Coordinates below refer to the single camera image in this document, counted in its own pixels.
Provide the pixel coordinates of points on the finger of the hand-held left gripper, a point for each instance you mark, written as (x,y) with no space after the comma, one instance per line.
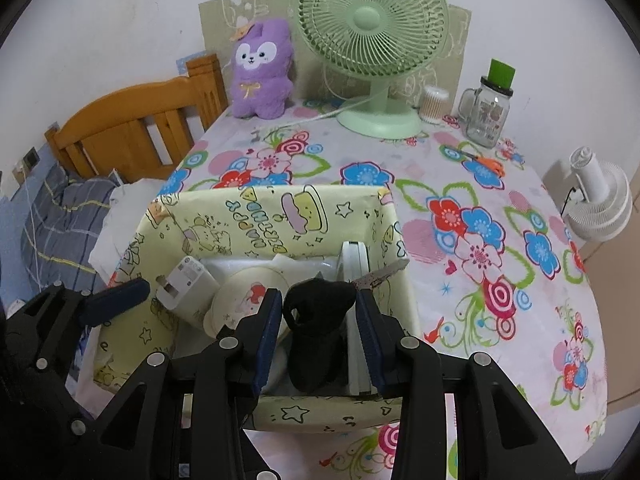
(117,300)

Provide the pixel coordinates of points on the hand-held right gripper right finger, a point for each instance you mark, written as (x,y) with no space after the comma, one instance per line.
(372,350)

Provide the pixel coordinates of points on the cotton swab container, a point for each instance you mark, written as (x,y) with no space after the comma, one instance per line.
(433,105)

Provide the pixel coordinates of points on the round strawberry print tape roll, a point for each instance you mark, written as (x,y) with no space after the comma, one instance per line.
(240,295)

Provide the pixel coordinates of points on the white comb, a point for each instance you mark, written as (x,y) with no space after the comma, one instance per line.
(352,270)

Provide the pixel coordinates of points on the purple plush toy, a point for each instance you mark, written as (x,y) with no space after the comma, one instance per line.
(262,85)

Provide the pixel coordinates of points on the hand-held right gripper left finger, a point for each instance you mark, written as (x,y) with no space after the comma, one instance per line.
(265,345)

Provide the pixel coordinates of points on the grey speckled nail file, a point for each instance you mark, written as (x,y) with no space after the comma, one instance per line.
(380,276)

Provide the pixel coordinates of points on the glass jar mug green lid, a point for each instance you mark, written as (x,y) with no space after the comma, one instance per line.
(485,120)

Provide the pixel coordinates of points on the black oval plastic object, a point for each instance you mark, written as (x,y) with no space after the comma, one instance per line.
(315,340)

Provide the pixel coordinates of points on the floral tablecloth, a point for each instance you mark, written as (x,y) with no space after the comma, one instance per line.
(450,260)

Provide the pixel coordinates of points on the white standing fan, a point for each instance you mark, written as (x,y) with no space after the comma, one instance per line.
(600,200)

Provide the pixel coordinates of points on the white charger adapter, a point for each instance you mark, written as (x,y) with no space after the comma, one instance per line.
(187,280)

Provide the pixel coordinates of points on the yellow printed storage box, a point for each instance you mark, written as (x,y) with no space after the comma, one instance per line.
(225,220)

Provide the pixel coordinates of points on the green desk fan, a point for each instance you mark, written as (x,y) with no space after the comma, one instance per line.
(367,15)

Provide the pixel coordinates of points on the white pillow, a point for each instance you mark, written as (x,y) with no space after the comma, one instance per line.
(130,220)

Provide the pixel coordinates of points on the wooden bed headboard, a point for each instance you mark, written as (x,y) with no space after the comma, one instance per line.
(130,130)

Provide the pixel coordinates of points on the blue plaid blanket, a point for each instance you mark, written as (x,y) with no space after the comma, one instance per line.
(65,220)

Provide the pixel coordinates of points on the wall socket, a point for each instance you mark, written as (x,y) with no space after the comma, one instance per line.
(31,157)

